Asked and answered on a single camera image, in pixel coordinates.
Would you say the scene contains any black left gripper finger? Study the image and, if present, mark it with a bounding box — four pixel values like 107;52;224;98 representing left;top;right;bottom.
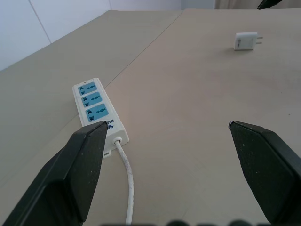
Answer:
228;120;301;226
0;120;109;226

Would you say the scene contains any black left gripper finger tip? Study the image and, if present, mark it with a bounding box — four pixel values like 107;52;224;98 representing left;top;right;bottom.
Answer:
257;0;283;10

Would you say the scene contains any white plug adapter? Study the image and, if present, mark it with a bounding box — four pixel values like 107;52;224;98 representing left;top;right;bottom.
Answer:
234;32;263;51

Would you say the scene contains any white power strip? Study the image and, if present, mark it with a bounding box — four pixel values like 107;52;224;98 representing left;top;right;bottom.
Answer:
71;77;130;159

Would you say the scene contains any white power cable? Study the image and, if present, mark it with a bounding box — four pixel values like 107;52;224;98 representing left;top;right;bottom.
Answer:
113;137;135;226

